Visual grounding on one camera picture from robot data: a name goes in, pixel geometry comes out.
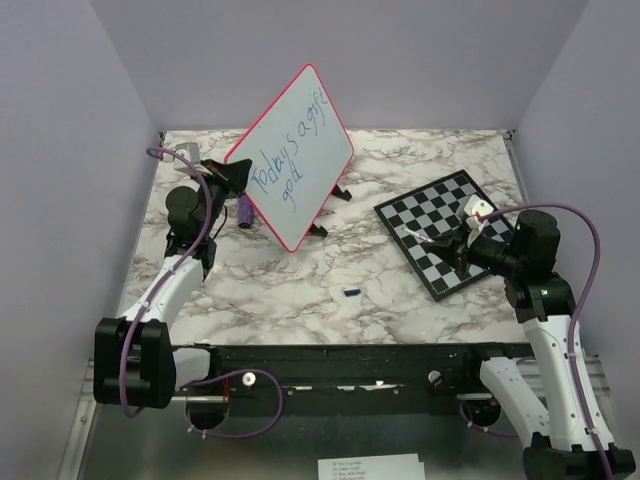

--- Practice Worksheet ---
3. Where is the purple toy microphone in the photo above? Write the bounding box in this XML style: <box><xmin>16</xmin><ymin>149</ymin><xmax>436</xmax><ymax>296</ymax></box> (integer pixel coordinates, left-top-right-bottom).
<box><xmin>236</xmin><ymin>196</ymin><xmax>254</xmax><ymax>229</ymax></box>

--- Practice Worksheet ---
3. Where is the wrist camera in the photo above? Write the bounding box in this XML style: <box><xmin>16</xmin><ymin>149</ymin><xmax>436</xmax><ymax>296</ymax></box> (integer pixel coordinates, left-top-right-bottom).
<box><xmin>461</xmin><ymin>195</ymin><xmax>495</xmax><ymax>247</ymax></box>
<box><xmin>173</xmin><ymin>142</ymin><xmax>201</xmax><ymax>177</ymax></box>

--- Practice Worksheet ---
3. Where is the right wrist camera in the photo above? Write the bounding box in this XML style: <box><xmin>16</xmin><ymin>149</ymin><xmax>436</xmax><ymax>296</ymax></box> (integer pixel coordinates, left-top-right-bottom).
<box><xmin>461</xmin><ymin>195</ymin><xmax>495</xmax><ymax>247</ymax></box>

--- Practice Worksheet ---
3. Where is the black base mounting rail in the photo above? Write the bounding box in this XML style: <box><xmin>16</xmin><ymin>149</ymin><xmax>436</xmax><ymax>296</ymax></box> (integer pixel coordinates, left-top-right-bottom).
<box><xmin>182</xmin><ymin>342</ymin><xmax>532</xmax><ymax>418</ymax></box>

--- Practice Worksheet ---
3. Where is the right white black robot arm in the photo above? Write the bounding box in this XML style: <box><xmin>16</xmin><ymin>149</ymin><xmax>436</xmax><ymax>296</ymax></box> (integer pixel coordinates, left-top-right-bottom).
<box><xmin>426</xmin><ymin>209</ymin><xmax>636</xmax><ymax>479</ymax></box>

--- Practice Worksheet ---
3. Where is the black whiteboard stand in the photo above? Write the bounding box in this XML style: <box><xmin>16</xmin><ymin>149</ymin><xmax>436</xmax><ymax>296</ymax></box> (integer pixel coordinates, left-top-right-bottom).
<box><xmin>309</xmin><ymin>182</ymin><xmax>354</xmax><ymax>237</ymax></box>

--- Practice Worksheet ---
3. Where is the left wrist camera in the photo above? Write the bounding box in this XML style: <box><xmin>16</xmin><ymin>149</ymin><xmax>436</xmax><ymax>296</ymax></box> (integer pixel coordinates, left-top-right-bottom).
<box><xmin>173</xmin><ymin>142</ymin><xmax>201</xmax><ymax>177</ymax></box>

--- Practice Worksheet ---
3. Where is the pink framed whiteboard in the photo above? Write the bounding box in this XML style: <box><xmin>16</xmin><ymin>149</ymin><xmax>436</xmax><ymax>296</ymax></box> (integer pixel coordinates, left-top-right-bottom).
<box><xmin>224</xmin><ymin>64</ymin><xmax>354</xmax><ymax>252</ymax></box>

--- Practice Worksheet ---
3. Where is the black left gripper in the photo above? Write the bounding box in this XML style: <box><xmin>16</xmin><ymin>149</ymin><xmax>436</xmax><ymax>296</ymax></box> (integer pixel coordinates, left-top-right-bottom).
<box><xmin>188</xmin><ymin>156</ymin><xmax>252</xmax><ymax>237</ymax></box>

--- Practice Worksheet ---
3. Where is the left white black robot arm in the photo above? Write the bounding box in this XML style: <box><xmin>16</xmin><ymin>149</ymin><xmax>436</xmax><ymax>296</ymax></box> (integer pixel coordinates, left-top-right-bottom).
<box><xmin>93</xmin><ymin>159</ymin><xmax>252</xmax><ymax>416</ymax></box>

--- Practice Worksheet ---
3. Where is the black white chessboard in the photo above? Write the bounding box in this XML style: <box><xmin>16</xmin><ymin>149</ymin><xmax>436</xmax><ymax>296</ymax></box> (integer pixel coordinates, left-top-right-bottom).
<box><xmin>374</xmin><ymin>170</ymin><xmax>491</xmax><ymax>301</ymax></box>

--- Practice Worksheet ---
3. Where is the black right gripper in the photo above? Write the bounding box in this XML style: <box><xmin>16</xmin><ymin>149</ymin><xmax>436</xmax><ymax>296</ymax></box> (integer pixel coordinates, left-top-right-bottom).
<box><xmin>426</xmin><ymin>222</ymin><xmax>524</xmax><ymax>277</ymax></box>

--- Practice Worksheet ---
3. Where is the white blue whiteboard marker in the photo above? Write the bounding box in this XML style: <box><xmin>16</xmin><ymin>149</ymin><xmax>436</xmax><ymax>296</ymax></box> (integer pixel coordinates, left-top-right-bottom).
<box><xmin>403</xmin><ymin>227</ymin><xmax>435</xmax><ymax>244</ymax></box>

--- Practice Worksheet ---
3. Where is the white instruction paper sheet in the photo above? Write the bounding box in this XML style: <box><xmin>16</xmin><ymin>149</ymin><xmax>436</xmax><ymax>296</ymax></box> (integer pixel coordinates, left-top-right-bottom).
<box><xmin>317</xmin><ymin>454</ymin><xmax>426</xmax><ymax>480</ymax></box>

